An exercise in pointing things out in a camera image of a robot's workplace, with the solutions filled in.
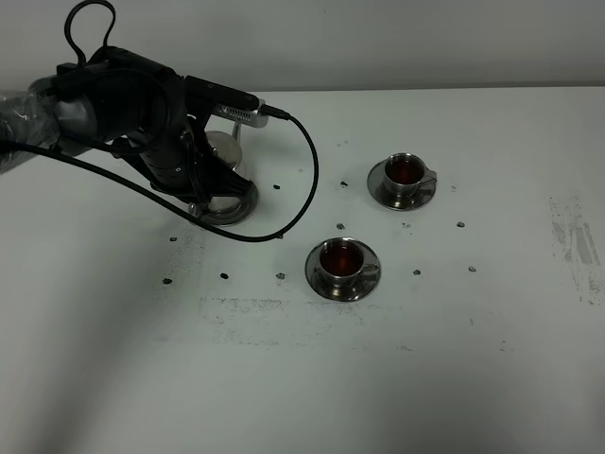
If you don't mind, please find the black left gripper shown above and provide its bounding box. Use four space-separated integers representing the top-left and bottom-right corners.
51 46 252 199

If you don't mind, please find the stainless steel teapot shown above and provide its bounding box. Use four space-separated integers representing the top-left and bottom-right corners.
187 113 259 223

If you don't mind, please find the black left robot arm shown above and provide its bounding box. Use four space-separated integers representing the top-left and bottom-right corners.
1 46 261 204

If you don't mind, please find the round steel teapot saucer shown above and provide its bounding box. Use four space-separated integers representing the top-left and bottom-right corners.
188 184 258 226

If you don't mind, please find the near stainless steel teacup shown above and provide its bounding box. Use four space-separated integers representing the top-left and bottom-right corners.
318 237 380 287

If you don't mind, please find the stainless steel teacup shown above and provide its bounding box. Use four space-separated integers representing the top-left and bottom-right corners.
318 237 380 287
384 153 437 198

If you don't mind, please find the far stainless steel saucer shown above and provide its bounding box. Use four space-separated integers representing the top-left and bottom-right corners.
367 160 438 212

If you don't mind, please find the stainless steel saucer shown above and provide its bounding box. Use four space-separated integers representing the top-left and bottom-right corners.
304 243 381 303
367 160 438 212

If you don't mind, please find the near stainless steel saucer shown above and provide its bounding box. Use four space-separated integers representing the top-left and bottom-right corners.
304 243 381 303

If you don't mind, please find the far stainless steel teacup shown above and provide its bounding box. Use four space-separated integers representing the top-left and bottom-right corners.
384 153 437 198

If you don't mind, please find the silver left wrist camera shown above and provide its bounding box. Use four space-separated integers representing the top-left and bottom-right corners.
183 75 269 129

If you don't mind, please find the black left camera cable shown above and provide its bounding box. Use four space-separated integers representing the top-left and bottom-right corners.
0 0 320 243

